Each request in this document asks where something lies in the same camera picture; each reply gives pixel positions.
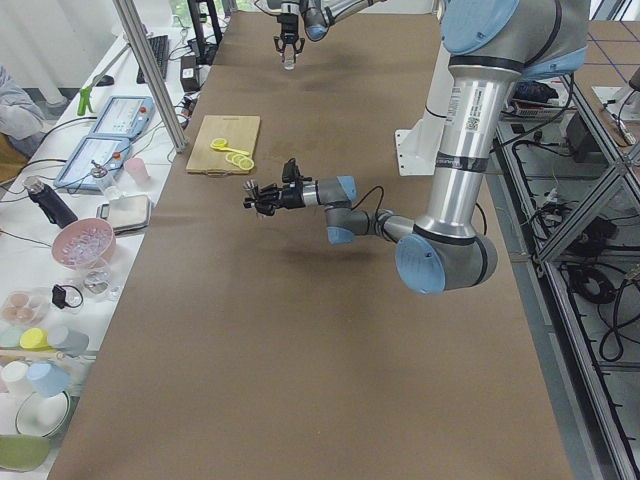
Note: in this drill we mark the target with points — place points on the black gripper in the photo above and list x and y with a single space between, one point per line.
288 25
289 196

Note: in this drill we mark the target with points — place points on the clear shot glass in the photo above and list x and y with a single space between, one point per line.
288 60

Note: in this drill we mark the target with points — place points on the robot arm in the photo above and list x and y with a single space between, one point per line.
307 20
492 46

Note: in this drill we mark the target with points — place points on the pink plastic cup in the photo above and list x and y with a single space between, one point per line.
136 168

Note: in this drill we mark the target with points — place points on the grey cup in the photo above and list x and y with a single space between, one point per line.
67 340

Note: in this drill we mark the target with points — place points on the yellow cup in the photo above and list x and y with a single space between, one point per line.
34 339

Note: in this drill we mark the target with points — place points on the light blue cup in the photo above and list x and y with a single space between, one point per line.
48 379

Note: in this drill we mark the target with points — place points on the wooden cutting board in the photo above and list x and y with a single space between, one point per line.
240 131

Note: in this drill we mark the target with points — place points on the silver kitchen scale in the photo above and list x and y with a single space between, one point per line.
126 214

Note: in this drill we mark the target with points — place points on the black keyboard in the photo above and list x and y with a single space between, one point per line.
159 46

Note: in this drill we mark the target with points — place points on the near teach pendant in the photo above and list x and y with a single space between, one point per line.
108 152

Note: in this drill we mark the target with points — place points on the teach pendant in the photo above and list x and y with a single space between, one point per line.
108 152
123 116

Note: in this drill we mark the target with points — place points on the far teach pendant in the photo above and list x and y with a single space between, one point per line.
123 116

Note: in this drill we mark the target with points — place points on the pink bowl of ice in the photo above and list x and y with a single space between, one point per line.
83 242

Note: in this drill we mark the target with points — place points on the clear wine glass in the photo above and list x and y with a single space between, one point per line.
95 276

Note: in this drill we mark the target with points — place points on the black thermos bottle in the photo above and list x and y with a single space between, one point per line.
52 205

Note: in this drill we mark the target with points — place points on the green clamp tool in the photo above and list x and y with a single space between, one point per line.
84 104

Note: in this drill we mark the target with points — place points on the person in grey jacket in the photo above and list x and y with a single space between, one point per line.
22 121

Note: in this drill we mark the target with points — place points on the egg carton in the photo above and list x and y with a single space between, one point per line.
24 308

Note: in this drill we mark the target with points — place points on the green plate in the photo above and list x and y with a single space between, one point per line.
23 452

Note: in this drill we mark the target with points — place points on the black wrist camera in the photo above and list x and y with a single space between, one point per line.
291 172

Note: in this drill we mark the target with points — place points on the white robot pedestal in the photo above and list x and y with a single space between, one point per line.
417 148

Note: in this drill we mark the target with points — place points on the aluminium frame post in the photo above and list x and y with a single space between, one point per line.
133 27

